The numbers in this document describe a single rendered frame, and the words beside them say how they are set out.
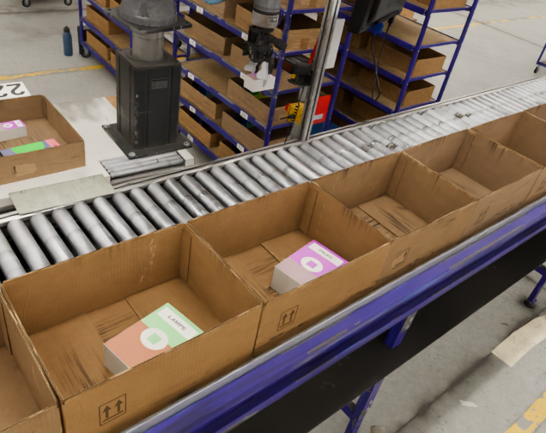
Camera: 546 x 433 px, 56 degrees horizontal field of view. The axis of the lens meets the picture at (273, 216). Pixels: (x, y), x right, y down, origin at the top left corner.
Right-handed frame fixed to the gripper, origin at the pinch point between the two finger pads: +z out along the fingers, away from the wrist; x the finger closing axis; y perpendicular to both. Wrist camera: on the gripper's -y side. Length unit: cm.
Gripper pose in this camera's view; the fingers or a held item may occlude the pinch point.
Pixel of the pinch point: (260, 80)
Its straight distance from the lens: 196.1
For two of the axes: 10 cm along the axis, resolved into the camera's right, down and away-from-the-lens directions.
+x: 6.2, 5.5, -5.6
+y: -7.7, 2.8, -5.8
